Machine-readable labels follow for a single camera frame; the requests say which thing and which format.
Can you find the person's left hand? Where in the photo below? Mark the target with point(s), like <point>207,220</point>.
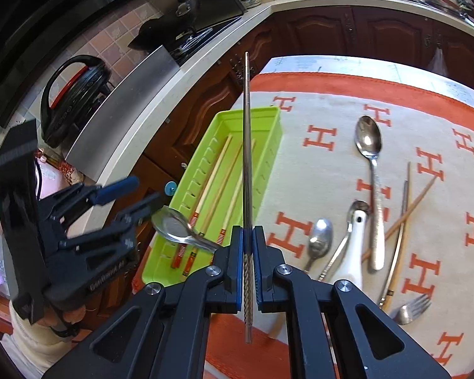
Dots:
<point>77,315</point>

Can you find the small metal spoon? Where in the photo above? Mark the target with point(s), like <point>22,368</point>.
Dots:
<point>320,235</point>

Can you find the brown wooden chopstick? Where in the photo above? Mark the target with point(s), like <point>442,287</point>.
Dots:
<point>414,201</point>

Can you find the black red pressure cooker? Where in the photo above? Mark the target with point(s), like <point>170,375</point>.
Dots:
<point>75,98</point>

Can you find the brown wooden cabinets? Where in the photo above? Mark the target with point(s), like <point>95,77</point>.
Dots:
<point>320,27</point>

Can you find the metal fork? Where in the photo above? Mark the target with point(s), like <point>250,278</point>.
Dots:
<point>412,308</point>

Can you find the white ceramic spoon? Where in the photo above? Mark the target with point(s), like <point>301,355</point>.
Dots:
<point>353,256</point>

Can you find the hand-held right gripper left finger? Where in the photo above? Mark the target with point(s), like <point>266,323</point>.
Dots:
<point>237,268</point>

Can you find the green plastic utensil tray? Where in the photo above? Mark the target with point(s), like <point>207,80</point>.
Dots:
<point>266,142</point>

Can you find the twisted metal chopstick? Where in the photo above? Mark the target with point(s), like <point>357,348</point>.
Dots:
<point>247,146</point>

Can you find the red-striped bamboo chopstick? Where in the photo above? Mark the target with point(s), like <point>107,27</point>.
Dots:
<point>209,185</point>
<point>225,221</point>
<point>214,205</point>

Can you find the orange white printed blanket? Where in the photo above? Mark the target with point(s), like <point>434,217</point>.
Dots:
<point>324,181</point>

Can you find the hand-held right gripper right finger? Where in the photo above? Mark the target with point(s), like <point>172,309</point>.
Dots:
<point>260,268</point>

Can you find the hanging plastic bag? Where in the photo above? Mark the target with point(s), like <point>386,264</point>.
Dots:
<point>437,63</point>

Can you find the red frying pan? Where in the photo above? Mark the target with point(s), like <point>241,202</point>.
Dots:
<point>438,0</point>

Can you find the black gas stove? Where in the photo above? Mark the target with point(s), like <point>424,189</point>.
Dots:
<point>197,41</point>

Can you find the person's cream sweater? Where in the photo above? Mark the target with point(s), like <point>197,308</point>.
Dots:
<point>31,347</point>

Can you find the black wall cabinet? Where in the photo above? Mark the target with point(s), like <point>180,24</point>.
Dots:
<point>43,27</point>

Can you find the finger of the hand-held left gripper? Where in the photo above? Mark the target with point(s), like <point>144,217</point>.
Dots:
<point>142,211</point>
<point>116,191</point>

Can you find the black wok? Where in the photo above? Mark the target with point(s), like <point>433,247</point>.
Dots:
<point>158,33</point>

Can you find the blue round knob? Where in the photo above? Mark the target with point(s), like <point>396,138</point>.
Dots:
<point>169,187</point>

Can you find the long tan chopstick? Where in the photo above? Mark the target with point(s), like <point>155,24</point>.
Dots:
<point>399,252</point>

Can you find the metal soup spoon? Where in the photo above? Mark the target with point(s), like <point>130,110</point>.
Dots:
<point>173,225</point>

